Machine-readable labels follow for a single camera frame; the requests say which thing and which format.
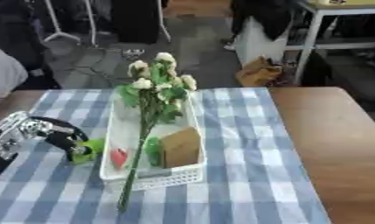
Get person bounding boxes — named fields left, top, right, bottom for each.
left=0, top=43, right=30, bottom=109

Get black cable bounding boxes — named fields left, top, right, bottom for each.
left=72, top=46, right=134, bottom=86

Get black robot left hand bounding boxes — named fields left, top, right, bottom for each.
left=28, top=115, right=94, bottom=162

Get white artificial flower bouquet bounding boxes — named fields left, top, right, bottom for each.
left=115, top=52, right=199, bottom=214

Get white plastic basket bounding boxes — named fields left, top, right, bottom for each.
left=98, top=88, right=209, bottom=193

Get red heart-shaped toy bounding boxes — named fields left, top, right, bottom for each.
left=108, top=148, right=131, bottom=170

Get white metal shelf frame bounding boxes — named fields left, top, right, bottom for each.
left=283, top=0, right=375, bottom=86

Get brown cardboard house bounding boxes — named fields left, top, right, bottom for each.
left=157, top=126, right=203, bottom=169

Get white board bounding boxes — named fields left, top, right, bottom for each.
left=234, top=16, right=290, bottom=67

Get brown paper bag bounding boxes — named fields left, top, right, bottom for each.
left=234, top=55, right=285, bottom=88

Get white stand legs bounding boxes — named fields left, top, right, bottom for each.
left=41, top=0, right=174, bottom=47

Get green round toy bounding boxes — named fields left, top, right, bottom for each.
left=144, top=136, right=164, bottom=167

